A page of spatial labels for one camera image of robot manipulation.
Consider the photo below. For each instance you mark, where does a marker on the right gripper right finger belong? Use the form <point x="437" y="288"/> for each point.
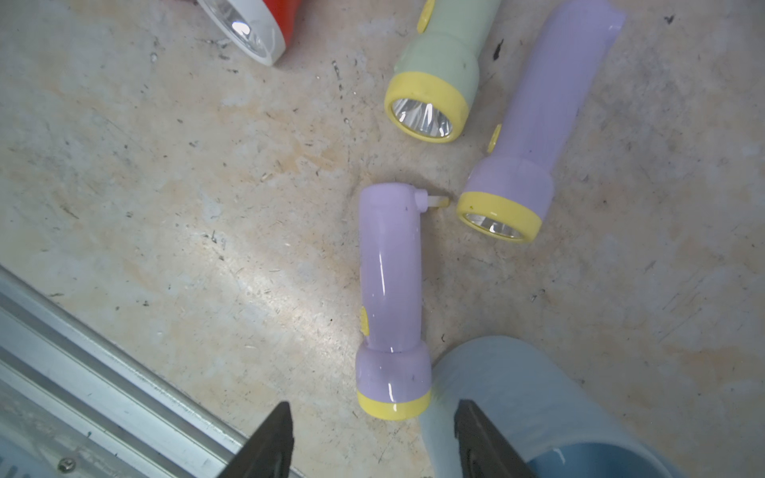
<point x="483" y="450"/>

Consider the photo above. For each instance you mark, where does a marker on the purple flashlight bottom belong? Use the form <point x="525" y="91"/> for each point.
<point x="509" y="193"/>

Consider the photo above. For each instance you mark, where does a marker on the blue mug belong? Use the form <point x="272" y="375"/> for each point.
<point x="555" y="428"/>

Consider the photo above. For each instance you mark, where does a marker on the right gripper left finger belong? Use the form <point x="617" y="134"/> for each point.
<point x="268" y="453"/>

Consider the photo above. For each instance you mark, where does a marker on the red flashlight with logo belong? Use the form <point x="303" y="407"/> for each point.
<point x="262" y="29"/>

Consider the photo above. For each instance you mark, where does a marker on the metal base rail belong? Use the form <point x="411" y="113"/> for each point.
<point x="75" y="405"/>

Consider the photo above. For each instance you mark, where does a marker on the purple flashlight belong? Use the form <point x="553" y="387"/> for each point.
<point x="509" y="193"/>
<point x="393" y="364"/>

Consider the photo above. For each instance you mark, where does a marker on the green flashlight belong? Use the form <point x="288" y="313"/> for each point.
<point x="436" y="79"/>

